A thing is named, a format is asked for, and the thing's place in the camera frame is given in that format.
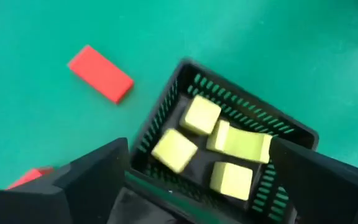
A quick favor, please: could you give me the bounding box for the red rectangular foam block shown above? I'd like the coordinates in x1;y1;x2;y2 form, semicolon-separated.
67;44;135;105

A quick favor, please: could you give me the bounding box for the yellow foam cube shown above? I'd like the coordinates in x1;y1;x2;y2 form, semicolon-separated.
150;128;199;174
209;161;254;202
178;94;223;136

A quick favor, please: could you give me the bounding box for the black slotted plastic basket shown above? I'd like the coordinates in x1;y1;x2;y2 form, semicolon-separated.
130;57;320;224

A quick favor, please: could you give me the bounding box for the yellow long foam block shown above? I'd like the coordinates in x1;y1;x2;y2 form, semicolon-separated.
206;119;273;165

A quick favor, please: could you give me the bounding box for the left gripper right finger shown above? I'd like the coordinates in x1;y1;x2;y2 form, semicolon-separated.
268;136;358;224

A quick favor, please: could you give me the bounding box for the green table mat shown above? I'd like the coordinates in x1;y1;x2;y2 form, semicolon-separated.
0;0;358;223

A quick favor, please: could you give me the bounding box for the red foam cube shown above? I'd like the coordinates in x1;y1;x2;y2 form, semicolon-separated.
5;166;55;190

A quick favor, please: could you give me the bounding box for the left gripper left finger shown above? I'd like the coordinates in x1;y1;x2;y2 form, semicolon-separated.
0;138;131;224

